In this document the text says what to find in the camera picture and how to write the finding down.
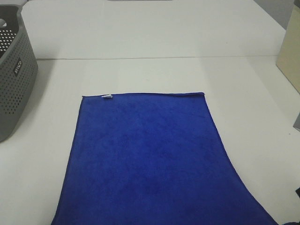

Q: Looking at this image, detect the grey perforated plastic basket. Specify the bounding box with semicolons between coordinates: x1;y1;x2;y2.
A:
0;5;38;141

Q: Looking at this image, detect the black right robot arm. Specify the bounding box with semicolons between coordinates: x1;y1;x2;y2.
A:
295;188;300;197

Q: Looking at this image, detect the beige box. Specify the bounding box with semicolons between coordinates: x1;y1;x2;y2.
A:
276;0;300;91

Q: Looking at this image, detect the blue microfiber towel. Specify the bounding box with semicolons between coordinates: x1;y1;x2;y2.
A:
52;92;275;225

